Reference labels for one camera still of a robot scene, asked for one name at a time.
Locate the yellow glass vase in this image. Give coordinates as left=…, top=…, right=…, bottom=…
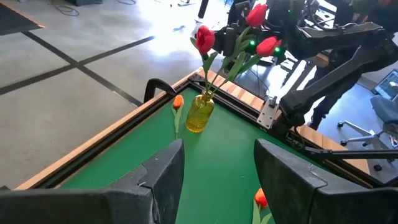
left=185, top=89, right=216, bottom=134

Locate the black floor mat orange edge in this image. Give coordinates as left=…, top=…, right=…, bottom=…
left=0, top=2, right=45, bottom=37

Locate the black aluminium table frame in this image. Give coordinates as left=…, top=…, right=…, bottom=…
left=15, top=70, right=398, bottom=190

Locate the red artificial tulip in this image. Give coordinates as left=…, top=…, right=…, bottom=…
left=190, top=25, right=220, bottom=94
left=213, top=35, right=283, bottom=94
left=210, top=2, right=269, bottom=93

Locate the silver mounting bracket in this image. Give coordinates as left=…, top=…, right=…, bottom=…
left=256, top=96, right=279, bottom=130

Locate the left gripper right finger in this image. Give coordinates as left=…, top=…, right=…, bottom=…
left=254, top=138, right=398, bottom=224

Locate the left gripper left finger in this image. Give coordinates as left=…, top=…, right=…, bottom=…
left=0, top=138, right=186, bottom=224

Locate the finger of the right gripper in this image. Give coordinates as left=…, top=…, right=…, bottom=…
left=214, top=29, right=225, bottom=53
left=224, top=27, right=238, bottom=57

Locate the person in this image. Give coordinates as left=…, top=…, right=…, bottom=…
left=190, top=0, right=211, bottom=40

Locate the black clamp handle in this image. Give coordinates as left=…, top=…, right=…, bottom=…
left=143, top=78, right=178, bottom=104

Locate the orange artificial tulip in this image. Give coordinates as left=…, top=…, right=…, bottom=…
left=171, top=94, right=185, bottom=140
left=252, top=187, right=274, bottom=224

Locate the green table mat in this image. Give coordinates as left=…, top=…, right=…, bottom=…
left=58, top=86, right=330, bottom=224

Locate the grey office chair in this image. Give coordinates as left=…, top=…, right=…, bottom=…
left=337, top=95, right=398, bottom=172

